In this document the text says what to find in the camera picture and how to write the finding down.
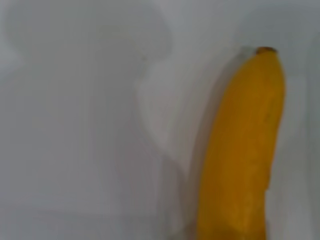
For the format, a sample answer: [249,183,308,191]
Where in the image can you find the yellow banana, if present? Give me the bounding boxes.
[195,46,286,240]

